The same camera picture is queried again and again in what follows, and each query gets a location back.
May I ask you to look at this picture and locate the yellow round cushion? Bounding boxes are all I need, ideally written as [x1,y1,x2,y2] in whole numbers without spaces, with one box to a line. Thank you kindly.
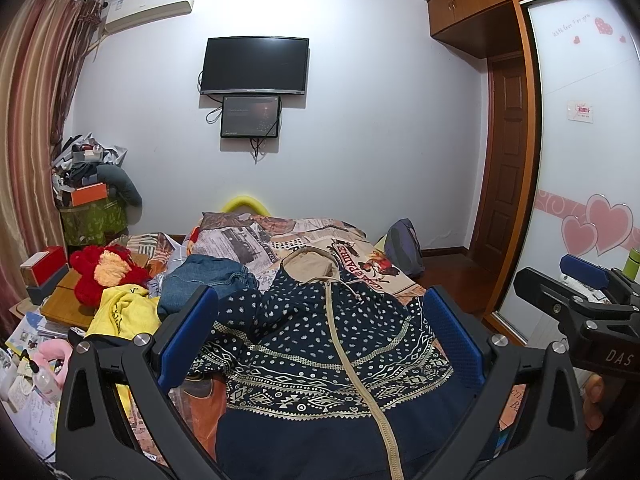
[221,195,270,216]

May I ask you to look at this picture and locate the yellow printed t-shirt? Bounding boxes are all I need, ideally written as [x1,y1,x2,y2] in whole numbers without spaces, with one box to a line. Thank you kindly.
[86,284,163,411]

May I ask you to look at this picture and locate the white air conditioner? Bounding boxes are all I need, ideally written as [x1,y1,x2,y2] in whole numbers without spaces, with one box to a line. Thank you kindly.
[104,0,194,35]

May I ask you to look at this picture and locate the person's right hand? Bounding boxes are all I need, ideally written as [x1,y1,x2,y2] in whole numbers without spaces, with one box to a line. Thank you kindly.
[582,374,604,431]

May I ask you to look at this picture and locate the grey pillow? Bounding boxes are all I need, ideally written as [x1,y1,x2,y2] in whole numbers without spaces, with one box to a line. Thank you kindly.
[96,164,142,207]

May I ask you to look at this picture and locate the black wall television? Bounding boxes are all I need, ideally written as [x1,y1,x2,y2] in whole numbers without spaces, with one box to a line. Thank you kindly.
[201,36,309,96]

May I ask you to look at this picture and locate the striped pink curtain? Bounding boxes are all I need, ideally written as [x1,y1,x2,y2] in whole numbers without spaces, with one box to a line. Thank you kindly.
[1,0,104,309]

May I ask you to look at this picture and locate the printed bed cover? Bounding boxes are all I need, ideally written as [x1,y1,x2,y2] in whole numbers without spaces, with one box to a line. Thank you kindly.
[121,210,528,466]

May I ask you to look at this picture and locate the purple grey backpack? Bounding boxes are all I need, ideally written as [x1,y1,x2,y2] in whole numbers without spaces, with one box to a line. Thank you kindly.
[384,218,425,278]

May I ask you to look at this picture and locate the green bottle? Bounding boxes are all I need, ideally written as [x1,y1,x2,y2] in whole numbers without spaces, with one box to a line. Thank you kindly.
[623,248,640,281]

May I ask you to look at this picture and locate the white sliding wardrobe door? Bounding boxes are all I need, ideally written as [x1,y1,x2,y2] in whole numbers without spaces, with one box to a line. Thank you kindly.
[491,0,640,346]

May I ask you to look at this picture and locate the navy patterned hooded jacket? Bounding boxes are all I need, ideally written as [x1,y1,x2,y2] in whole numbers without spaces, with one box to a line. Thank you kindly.
[191,247,477,479]

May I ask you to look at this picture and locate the folded blue jeans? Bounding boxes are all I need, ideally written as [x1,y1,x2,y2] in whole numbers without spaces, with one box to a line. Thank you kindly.
[157,255,259,320]

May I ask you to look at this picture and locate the orange box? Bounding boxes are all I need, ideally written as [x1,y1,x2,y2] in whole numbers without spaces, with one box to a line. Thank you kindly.
[70,182,108,207]

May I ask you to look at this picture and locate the brown wooden door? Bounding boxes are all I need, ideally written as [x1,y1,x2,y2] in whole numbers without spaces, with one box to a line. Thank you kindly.
[470,56,527,276]

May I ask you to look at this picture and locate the red box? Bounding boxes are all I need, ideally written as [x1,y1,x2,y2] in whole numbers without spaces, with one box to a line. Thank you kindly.
[20,246,68,287]

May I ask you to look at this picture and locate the red plush toy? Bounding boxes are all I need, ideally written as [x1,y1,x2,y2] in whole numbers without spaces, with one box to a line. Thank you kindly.
[70,245,151,309]

